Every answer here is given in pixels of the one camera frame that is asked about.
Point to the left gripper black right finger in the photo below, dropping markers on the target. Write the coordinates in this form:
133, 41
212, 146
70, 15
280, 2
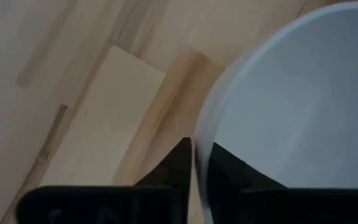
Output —
259, 205

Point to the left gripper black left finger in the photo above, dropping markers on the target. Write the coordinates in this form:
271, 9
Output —
104, 205

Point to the light blue bowl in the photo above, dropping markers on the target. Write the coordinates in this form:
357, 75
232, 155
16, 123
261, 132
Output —
291, 93

